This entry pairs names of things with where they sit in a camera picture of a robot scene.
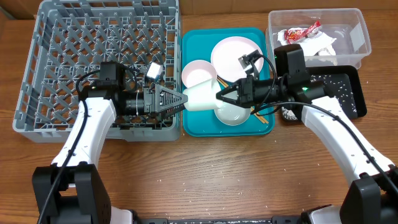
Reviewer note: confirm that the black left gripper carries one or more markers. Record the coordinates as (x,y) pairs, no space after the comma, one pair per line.
(155,101)

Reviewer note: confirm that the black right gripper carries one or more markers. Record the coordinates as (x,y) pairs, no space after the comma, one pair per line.
(245,92)

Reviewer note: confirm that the grey small bowl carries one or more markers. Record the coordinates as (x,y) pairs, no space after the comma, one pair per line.
(232,115)

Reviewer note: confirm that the white plastic cup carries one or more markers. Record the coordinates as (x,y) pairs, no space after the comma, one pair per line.
(202,96)

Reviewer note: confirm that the white rice pile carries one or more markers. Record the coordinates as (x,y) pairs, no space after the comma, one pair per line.
(288,115)

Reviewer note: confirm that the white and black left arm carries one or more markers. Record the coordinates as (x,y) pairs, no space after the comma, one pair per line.
(70,190)

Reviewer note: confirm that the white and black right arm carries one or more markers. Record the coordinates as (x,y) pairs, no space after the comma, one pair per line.
(372,177)

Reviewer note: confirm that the clear plastic waste bin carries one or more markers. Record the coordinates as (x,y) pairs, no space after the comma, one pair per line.
(345,25)

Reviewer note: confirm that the upper wooden chopstick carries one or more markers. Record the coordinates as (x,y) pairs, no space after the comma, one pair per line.
(262,119)

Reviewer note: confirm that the wooden chopstick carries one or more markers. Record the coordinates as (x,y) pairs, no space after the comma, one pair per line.
(221,82)
(262,119)

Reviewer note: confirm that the lower wooden chopstick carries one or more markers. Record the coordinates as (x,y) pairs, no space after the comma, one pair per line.
(221,82)

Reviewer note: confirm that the large white round plate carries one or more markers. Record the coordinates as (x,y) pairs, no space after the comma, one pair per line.
(225,57)

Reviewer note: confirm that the white shallow bowl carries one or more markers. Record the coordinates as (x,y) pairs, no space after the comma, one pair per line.
(196,72)

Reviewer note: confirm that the teal serving tray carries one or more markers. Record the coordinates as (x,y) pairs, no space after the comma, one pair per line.
(198,45)

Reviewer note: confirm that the red snack wrapper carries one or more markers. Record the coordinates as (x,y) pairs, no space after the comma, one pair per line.
(295,35)

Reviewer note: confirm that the crumpled white paper napkin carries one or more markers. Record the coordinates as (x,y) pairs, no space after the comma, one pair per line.
(319,44)

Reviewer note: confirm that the black rectangular tray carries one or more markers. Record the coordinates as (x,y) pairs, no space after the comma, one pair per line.
(345,84)

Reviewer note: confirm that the grey plastic dish rack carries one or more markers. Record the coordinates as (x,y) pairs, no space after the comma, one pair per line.
(72,38)

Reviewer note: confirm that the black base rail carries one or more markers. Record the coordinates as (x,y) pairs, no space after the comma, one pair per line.
(217,221)

